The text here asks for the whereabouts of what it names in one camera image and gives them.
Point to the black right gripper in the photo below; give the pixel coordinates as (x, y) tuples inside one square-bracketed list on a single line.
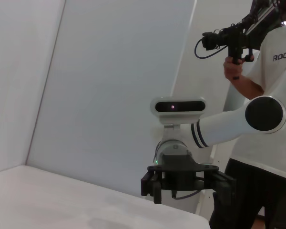
[(178, 174)]

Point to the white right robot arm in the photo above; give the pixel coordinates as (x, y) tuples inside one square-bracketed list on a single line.
[(224, 126)]

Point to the person's bare forearm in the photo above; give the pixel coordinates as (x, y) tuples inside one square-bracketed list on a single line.
[(248, 87)]

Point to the person's hand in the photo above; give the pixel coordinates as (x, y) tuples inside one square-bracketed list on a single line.
[(231, 70)]

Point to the black trousers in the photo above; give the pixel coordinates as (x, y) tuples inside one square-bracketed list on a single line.
[(252, 202)]

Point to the person in white t-shirt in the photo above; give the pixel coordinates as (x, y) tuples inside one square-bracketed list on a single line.
[(276, 78)]

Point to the right wrist camera housing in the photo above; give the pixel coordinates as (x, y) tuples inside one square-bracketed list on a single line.
[(178, 107)]

